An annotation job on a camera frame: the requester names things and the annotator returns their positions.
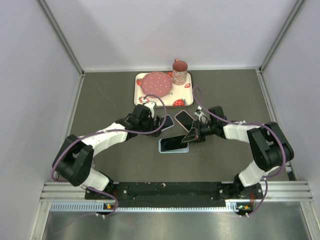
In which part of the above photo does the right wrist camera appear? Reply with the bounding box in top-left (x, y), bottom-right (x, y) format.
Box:
top-left (194, 106), bottom-right (208, 123)

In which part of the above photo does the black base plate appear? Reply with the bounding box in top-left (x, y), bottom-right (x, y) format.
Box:
top-left (84, 181), bottom-right (263, 208)

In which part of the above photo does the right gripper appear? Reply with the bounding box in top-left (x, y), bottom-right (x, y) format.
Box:
top-left (183, 119), bottom-right (217, 144)

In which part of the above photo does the pink floral mug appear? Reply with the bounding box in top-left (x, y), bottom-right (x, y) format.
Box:
top-left (172, 58), bottom-right (188, 85)

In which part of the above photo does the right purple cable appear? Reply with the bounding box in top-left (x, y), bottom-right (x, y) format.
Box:
top-left (192, 86), bottom-right (287, 217)

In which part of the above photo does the pink polka dot plate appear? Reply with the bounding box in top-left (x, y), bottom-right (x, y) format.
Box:
top-left (140, 71), bottom-right (173, 98)

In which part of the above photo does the pink phone case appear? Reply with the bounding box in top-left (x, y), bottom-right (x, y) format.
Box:
top-left (174, 110), bottom-right (196, 132)

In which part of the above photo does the slotted cable duct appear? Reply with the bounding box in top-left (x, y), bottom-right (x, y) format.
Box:
top-left (49, 200), bottom-right (240, 213)

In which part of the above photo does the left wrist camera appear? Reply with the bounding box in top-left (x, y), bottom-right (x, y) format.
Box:
top-left (139, 96), bottom-right (157, 115)

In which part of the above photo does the light blue phone case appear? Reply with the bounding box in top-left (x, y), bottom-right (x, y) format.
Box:
top-left (158, 137), bottom-right (190, 154)

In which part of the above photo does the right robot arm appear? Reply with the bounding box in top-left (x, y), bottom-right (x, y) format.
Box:
top-left (182, 106), bottom-right (294, 198)

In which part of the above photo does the silver-edged black phone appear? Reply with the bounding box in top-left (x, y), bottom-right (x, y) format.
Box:
top-left (159, 134), bottom-right (189, 152)

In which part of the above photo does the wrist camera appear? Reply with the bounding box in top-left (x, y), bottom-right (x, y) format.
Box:
top-left (139, 96), bottom-right (157, 115)
top-left (194, 106), bottom-right (208, 123)

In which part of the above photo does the strawberry print tray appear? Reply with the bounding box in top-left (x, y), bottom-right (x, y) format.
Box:
top-left (133, 72), bottom-right (194, 107)

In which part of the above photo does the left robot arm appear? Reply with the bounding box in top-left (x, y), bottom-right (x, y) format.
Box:
top-left (51, 101), bottom-right (161, 199)

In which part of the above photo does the blue-edged black phone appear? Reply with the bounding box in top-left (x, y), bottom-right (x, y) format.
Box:
top-left (159, 115), bottom-right (174, 131)

